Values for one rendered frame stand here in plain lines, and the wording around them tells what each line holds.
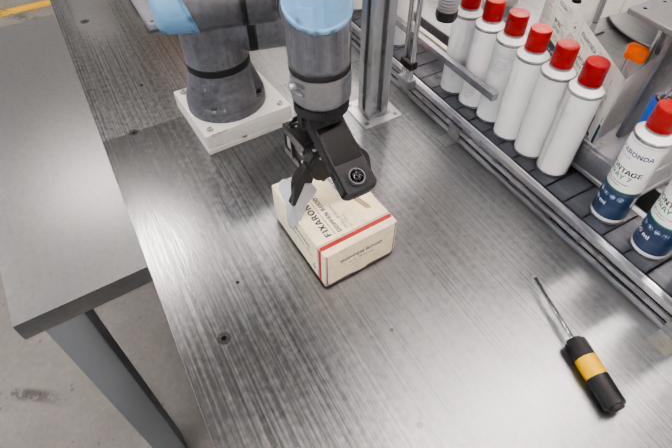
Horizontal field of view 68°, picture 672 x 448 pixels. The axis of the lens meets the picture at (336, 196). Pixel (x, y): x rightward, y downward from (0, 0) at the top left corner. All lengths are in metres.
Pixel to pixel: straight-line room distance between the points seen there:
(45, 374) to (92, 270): 0.99
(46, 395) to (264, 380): 1.16
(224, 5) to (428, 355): 0.51
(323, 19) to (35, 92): 0.84
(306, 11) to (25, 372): 1.53
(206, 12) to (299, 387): 0.48
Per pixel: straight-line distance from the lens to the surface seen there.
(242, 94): 0.95
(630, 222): 0.88
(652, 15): 0.81
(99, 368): 1.04
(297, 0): 0.54
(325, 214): 0.73
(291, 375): 0.69
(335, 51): 0.57
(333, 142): 0.62
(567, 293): 0.82
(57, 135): 1.12
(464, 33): 0.95
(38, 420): 1.76
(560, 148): 0.86
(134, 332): 1.77
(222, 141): 0.96
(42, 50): 1.41
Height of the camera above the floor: 1.47
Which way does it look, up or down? 48 degrees down
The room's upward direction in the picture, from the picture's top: straight up
